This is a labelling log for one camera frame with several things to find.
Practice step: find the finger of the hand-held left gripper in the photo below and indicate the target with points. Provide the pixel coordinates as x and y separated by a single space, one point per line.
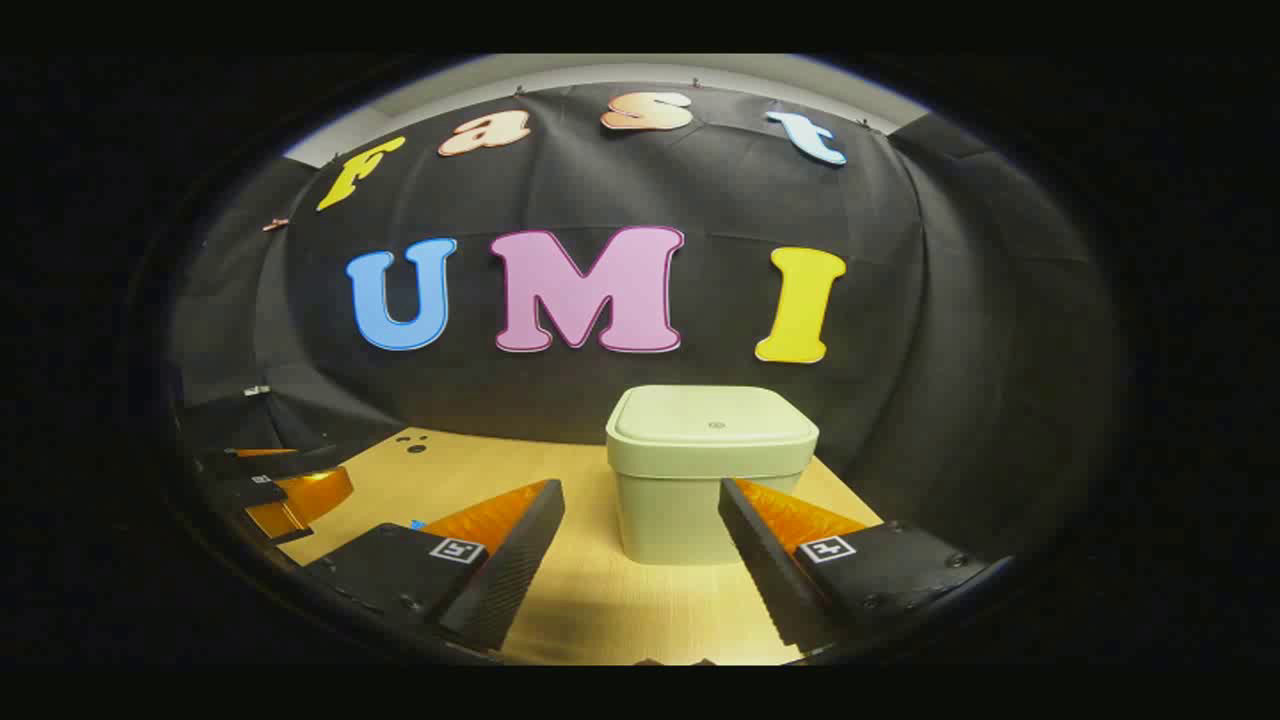
310 495
290 462

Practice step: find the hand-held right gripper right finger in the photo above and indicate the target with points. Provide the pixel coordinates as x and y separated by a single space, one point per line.
770 575

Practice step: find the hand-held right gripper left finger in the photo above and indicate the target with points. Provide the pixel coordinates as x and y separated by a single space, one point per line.
510 580

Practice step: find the pale green garbage bin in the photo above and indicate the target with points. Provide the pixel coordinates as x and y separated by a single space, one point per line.
680 470

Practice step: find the wooden desktop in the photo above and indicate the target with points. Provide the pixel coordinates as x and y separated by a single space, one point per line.
600 610

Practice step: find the black backdrop cloth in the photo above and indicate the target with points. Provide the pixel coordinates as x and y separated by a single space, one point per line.
700 200

